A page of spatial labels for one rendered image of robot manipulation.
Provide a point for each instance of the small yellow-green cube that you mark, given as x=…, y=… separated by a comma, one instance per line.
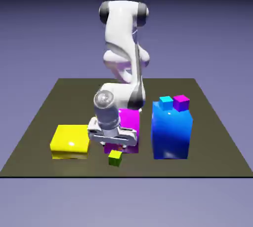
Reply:
x=115, y=158

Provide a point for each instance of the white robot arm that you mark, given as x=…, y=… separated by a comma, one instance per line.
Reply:
x=120, y=33

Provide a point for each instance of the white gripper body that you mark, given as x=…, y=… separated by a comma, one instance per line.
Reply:
x=126, y=136

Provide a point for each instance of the small purple cube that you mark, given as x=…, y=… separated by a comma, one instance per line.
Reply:
x=181, y=103

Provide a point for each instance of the large magenta box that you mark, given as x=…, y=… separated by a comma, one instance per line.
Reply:
x=129, y=120

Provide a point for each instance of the large blue box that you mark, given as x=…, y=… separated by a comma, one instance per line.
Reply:
x=170, y=132

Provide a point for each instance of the small cyan cube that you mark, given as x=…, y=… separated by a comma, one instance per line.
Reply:
x=166, y=103

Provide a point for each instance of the large yellow box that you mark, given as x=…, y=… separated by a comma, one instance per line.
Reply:
x=69, y=142

